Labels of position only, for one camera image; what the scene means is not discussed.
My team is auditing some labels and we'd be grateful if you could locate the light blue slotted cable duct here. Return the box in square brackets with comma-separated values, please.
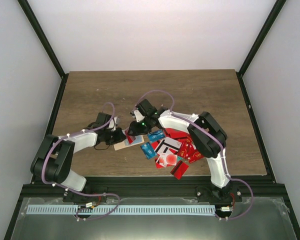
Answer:
[26, 204, 216, 216]

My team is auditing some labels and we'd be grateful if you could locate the red gold card middle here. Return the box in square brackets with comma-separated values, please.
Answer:
[177, 141, 197, 160]

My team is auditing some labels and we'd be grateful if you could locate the beige leather card holder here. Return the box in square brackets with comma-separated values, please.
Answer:
[113, 130, 145, 151]

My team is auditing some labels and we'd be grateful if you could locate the black aluminium frame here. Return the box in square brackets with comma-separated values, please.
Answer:
[4, 0, 300, 240]

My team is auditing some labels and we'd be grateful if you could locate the red card black stripe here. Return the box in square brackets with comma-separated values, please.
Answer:
[124, 128, 136, 145]

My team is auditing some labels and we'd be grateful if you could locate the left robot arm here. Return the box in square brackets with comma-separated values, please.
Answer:
[30, 112, 127, 202]

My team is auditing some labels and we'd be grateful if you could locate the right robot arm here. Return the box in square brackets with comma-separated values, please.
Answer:
[128, 99, 231, 202]

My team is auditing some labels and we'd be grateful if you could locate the white card red circle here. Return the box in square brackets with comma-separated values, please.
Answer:
[155, 153, 178, 168]

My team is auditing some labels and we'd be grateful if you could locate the white black red card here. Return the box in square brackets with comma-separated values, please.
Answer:
[152, 137, 182, 155]

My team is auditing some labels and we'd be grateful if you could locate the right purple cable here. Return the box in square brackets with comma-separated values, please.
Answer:
[134, 89, 254, 221]

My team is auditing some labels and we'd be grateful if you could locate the blue card upper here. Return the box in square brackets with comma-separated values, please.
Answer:
[147, 129, 166, 143]

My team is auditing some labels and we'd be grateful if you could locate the red card gold vip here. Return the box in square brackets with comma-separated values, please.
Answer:
[186, 149, 204, 164]

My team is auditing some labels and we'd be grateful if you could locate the blue card lower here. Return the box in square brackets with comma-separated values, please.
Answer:
[140, 142, 157, 160]

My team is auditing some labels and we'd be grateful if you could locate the blue card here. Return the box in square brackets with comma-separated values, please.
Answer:
[140, 142, 157, 160]
[147, 129, 166, 143]

